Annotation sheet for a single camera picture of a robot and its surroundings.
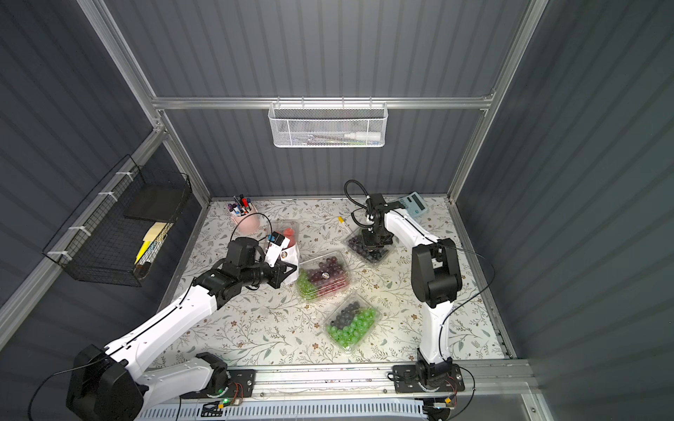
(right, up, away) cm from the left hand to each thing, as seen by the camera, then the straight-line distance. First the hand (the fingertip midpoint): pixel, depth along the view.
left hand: (297, 271), depth 78 cm
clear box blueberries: (+18, +8, +22) cm, 29 cm away
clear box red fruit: (-9, +12, +29) cm, 33 cm away
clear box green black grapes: (+16, -17, +3) cm, 24 cm away
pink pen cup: (-25, +17, +24) cm, 38 cm away
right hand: (+25, +6, +18) cm, 31 cm away
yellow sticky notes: (-42, +11, -3) cm, 43 cm away
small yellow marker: (+13, +16, +35) cm, 40 cm away
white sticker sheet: (-2, +5, -2) cm, 6 cm away
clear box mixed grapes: (+7, -3, +9) cm, 12 cm away
